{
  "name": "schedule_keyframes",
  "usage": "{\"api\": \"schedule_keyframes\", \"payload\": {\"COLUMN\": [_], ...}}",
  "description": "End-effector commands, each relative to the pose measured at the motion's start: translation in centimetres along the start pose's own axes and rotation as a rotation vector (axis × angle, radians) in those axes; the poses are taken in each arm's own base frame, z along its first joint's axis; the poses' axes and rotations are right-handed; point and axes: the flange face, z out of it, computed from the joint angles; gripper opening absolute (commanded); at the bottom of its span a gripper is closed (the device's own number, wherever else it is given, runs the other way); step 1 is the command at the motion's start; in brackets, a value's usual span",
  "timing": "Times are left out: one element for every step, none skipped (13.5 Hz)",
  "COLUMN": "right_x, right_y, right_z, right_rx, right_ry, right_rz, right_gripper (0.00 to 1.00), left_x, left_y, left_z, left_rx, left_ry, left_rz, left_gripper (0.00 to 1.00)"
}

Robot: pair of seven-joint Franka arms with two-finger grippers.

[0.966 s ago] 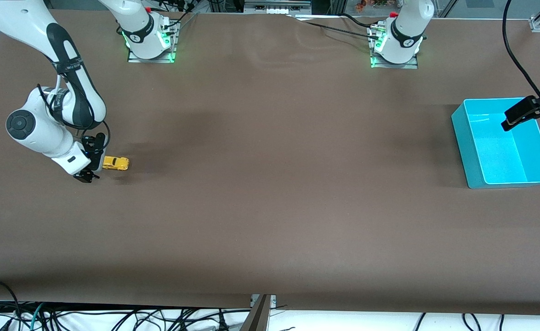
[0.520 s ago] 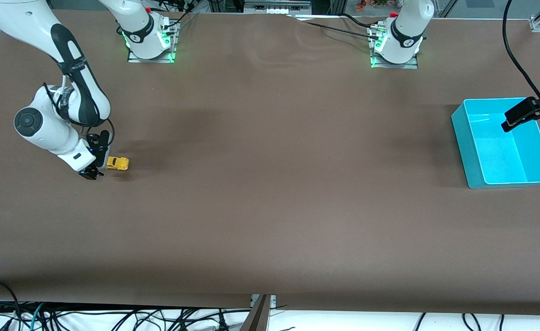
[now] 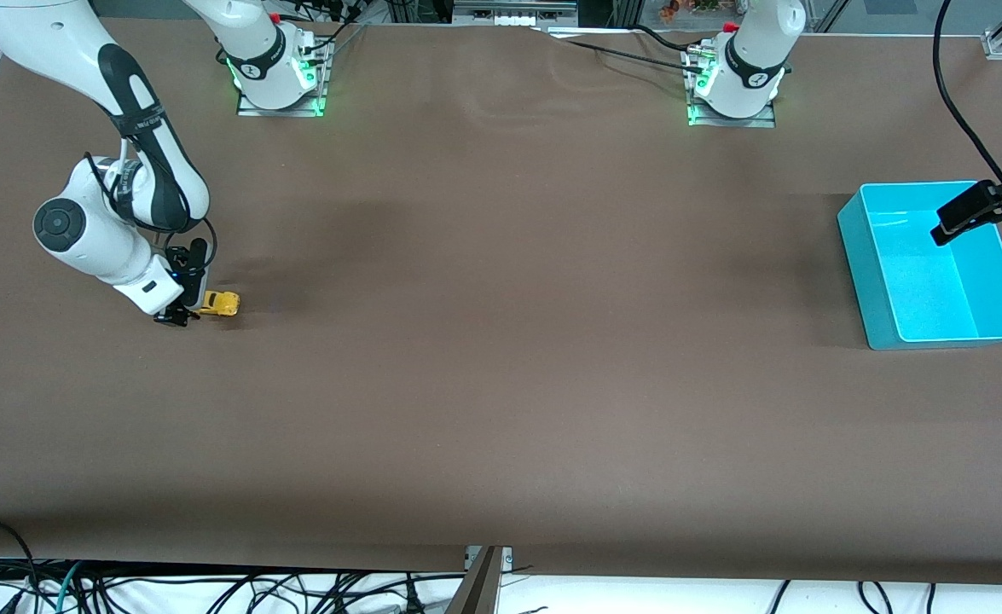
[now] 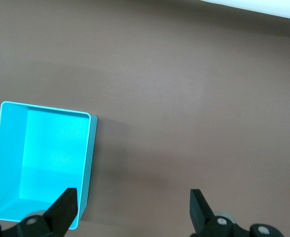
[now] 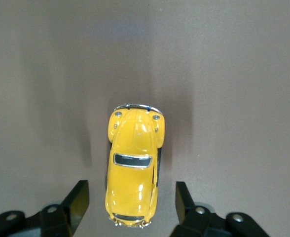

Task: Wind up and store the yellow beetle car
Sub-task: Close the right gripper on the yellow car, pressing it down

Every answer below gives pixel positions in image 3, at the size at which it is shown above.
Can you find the turquoise plastic bin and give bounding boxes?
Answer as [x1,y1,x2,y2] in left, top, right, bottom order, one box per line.
[837,181,1002,351]

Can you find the brown table mat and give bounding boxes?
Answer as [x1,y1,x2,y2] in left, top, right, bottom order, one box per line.
[0,15,1002,585]

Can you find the colourful background objects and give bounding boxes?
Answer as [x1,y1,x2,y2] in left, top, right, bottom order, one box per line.
[658,0,723,22]

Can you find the grey background device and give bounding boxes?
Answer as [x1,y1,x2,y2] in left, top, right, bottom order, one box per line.
[454,0,578,26]

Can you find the grey diagonal metal bar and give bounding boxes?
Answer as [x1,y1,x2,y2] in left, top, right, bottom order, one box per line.
[445,547,501,614]

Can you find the left arm black hanging cable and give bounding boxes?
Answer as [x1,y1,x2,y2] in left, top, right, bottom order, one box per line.
[933,0,1002,182]

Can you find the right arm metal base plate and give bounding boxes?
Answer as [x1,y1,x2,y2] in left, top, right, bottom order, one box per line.
[236,38,329,118]

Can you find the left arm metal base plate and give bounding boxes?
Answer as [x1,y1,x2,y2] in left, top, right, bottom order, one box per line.
[686,47,777,129]

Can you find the right arm base black cables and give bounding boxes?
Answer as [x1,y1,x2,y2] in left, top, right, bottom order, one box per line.
[283,0,369,56]

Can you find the teal floor cable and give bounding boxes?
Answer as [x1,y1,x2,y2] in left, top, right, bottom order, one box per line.
[55,561,85,614]

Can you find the short black base cable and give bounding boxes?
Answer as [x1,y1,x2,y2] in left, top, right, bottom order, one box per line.
[633,24,706,54]

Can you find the long black base cable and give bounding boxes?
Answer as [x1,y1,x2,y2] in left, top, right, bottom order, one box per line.
[535,28,706,73]

